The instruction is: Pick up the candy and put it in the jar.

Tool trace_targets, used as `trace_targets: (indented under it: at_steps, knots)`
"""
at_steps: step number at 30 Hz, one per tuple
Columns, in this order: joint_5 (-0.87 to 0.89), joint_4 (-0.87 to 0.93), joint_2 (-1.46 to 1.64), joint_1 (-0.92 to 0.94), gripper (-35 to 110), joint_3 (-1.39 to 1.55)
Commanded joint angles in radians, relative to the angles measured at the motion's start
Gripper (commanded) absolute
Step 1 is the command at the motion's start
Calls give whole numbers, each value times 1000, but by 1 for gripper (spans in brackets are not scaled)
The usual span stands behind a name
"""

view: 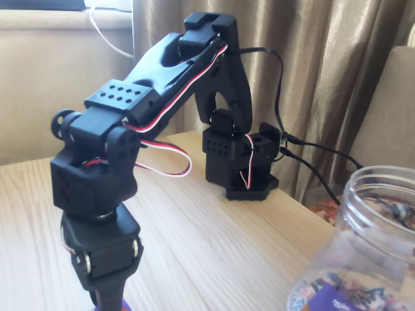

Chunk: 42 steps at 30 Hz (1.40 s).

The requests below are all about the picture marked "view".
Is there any purple milka candy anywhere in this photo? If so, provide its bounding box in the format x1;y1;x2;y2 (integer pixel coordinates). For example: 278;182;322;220
306;282;357;311
93;298;131;311

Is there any clear plastic jar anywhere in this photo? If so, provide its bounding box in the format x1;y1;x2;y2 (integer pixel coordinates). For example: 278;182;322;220
285;165;415;311

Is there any patterned red rug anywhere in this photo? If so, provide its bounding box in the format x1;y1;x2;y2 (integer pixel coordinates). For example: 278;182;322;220
307;197;342;225

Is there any beige upholstered chair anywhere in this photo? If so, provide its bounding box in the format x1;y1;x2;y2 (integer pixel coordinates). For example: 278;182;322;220
350;45;415;170

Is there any red white servo cable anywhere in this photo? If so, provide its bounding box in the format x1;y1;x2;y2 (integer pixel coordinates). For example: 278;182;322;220
123;41;228;134
239;133;256;191
134;138;193;178

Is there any thin black cable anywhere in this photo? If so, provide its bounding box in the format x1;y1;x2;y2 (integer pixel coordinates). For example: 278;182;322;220
238;47;288;139

